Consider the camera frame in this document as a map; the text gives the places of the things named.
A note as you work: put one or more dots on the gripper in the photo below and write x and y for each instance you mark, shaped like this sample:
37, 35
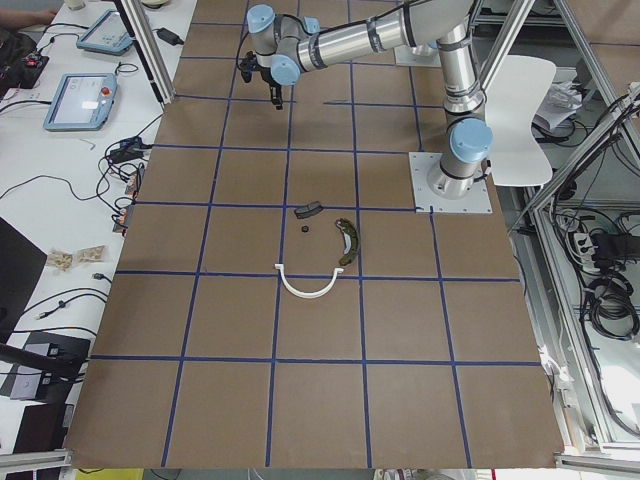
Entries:
270, 81

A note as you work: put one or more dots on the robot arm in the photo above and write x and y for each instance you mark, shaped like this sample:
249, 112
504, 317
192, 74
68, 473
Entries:
286, 46

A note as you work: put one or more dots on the black power adapter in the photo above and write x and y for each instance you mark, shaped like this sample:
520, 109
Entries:
169, 36

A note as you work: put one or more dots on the dark grey brake pad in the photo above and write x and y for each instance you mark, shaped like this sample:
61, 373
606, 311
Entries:
308, 210

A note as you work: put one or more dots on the olive green brake shoe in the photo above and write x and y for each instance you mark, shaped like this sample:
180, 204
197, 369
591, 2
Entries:
351, 240

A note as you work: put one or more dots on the far blue teach pendant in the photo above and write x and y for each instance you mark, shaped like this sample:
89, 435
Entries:
108, 35

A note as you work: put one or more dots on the blue teach pendant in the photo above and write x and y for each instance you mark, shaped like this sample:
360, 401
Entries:
82, 102
108, 35

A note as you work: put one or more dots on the near blue teach pendant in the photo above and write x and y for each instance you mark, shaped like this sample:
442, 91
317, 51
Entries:
82, 102

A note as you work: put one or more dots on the white plastic chair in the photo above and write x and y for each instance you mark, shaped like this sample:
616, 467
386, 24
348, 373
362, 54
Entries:
513, 99

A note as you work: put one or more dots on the bag of wooden pieces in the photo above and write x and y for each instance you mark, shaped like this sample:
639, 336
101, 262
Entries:
60, 260

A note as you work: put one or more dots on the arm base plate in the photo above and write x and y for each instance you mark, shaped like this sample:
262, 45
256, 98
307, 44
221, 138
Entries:
421, 56
435, 192

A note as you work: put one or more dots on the aluminium frame post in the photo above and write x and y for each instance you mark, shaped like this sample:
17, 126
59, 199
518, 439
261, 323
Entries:
140, 31

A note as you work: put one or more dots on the white curved plastic bracket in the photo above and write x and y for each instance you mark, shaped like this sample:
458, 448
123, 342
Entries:
308, 288

